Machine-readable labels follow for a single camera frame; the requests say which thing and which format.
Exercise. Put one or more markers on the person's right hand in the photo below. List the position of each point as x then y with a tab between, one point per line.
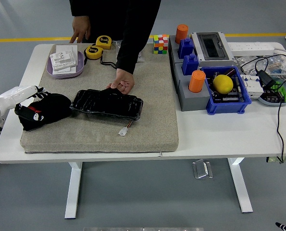
81	26

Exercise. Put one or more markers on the black circuit board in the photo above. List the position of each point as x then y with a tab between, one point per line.
229	98

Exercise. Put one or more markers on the yellow tape measure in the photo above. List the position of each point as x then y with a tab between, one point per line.
103	42
94	52

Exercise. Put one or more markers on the person's right forearm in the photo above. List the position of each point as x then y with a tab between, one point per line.
79	8

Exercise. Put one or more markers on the black power adapter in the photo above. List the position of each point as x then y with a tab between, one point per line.
265	78

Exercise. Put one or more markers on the colourful puzzle cube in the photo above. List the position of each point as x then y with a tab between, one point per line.
160	44

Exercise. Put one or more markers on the purple oval tray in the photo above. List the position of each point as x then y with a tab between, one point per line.
80	65

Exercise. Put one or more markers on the grey electrical enclosure box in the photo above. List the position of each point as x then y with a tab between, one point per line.
215	61

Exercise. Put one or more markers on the white table leg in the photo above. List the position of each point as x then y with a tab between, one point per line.
73	187
240	185

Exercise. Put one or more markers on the white switch module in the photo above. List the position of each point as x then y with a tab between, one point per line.
63	60

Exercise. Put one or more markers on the orange cylinder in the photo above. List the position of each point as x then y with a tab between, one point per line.
196	81
181	33

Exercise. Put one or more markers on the grey block base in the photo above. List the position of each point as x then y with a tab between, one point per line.
193	101
172	53

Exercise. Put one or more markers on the white circuit breaker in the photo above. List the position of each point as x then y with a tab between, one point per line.
252	89

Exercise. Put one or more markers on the blue plastic bin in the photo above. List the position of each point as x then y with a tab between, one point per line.
227	107

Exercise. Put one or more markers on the person's left forearm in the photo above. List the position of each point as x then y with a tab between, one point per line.
130	53

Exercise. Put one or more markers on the white flat switch plate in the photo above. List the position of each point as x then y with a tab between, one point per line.
69	70
65	48

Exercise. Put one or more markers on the small clear plastic bag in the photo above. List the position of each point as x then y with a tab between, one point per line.
140	57
116	44

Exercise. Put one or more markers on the blue plastic block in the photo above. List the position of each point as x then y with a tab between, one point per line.
185	48
190	65

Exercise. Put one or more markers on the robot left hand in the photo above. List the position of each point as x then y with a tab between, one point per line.
15	95

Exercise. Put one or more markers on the yellow ball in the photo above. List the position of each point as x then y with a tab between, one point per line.
223	84

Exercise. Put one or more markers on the person's left hand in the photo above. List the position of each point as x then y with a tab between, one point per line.
124	80

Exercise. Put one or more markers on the white table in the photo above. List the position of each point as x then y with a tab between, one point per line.
205	134

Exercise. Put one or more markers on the white power strip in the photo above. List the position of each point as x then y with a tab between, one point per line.
253	48

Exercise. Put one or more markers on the black electronic module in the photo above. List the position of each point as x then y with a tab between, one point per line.
271	97

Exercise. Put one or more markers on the clear bag of parts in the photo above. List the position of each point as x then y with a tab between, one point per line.
243	61

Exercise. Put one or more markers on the green terminal block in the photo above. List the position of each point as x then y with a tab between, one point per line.
282	92

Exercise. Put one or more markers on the black rag with red tag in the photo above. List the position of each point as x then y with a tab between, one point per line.
56	106

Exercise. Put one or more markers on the silver metal floor plate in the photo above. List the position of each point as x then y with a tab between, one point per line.
202	169

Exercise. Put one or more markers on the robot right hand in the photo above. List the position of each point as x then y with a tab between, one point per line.
285	227

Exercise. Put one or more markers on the light blue tray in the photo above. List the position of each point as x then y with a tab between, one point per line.
272	103

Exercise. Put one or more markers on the grey-brown mat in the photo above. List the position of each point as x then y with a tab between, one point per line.
145	108

